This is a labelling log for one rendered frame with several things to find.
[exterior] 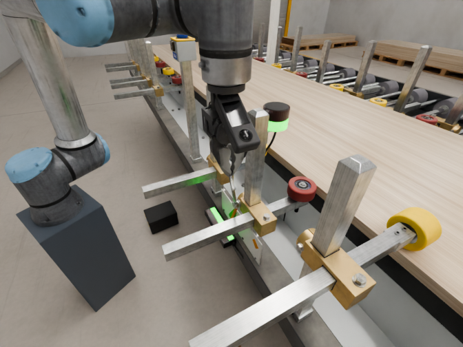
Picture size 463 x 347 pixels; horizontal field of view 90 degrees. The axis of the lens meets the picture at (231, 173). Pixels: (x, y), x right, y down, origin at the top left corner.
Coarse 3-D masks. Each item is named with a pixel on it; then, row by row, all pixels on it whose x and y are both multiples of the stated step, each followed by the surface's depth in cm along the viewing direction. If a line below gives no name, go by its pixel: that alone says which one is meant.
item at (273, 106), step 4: (268, 104) 53; (272, 104) 53; (276, 104) 53; (280, 104) 53; (284, 104) 53; (268, 108) 51; (272, 108) 51; (276, 108) 51; (280, 108) 51; (284, 108) 51; (288, 108) 51; (284, 120) 52; (268, 132) 53; (272, 140) 57; (268, 148) 58
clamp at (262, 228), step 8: (240, 200) 68; (240, 208) 69; (248, 208) 64; (256, 208) 64; (264, 208) 64; (256, 216) 62; (272, 216) 62; (256, 224) 62; (264, 224) 60; (272, 224) 62; (256, 232) 63; (264, 232) 62
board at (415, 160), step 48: (240, 96) 127; (288, 96) 127; (336, 96) 127; (288, 144) 86; (336, 144) 86; (384, 144) 86; (432, 144) 86; (384, 192) 65; (432, 192) 65; (432, 288) 46
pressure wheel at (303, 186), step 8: (296, 176) 70; (288, 184) 67; (296, 184) 67; (304, 184) 66; (312, 184) 67; (288, 192) 68; (296, 192) 64; (304, 192) 64; (312, 192) 64; (296, 200) 66; (304, 200) 65
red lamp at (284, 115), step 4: (264, 104) 53; (264, 108) 51; (268, 112) 50; (272, 112) 50; (276, 112) 50; (280, 112) 50; (284, 112) 50; (288, 112) 51; (272, 116) 50; (276, 116) 50; (280, 116) 50; (284, 116) 51; (288, 116) 52; (272, 120) 51; (276, 120) 51; (280, 120) 51
